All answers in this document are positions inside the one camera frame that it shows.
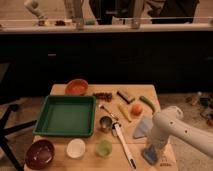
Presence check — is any light green cup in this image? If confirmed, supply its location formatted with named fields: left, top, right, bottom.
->
left=96, top=140, right=112, bottom=157

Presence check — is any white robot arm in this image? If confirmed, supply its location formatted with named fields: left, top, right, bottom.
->
left=149, top=106, right=213, bottom=158

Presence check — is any dark rectangular block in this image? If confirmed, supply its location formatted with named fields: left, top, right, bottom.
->
left=117, top=90, right=135, bottom=104

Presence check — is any blue sponge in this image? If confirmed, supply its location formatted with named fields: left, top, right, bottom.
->
left=142, top=144, right=160, bottom=165

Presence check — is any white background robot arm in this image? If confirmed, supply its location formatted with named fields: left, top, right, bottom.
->
left=24, top=0, right=47, bottom=20

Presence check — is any light blue folded cloth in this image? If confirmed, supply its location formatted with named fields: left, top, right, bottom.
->
left=133, top=116, right=153, bottom=139

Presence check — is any brown grape bunch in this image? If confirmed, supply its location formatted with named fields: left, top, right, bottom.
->
left=94, top=92, right=112, bottom=102

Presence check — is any metal spoon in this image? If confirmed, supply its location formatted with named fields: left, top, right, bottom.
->
left=98, top=104, right=119, bottom=121

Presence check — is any green plastic tray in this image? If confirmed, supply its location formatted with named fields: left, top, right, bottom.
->
left=33, top=95, right=96, bottom=137

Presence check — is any dark red bowl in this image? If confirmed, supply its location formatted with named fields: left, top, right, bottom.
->
left=25, top=139, right=55, bottom=170

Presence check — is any yellow corn cob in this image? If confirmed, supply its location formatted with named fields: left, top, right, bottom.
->
left=118, top=104, right=132, bottom=122

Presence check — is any green chili pepper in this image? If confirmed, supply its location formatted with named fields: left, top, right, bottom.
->
left=139, top=96, right=156, bottom=114

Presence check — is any small white bowl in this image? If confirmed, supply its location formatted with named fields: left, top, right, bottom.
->
left=66, top=138, right=86, bottom=159

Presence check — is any orange bowl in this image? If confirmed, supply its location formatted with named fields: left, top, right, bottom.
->
left=65, top=79, right=88, bottom=95

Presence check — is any black office chair base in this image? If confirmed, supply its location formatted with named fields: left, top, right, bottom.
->
left=0, top=104, right=36, bottom=171

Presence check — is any orange peach fruit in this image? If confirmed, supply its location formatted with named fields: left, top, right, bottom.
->
left=131, top=103, right=143, bottom=116

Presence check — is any metal measuring cup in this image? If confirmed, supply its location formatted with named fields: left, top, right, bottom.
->
left=99, top=116, right=112, bottom=133

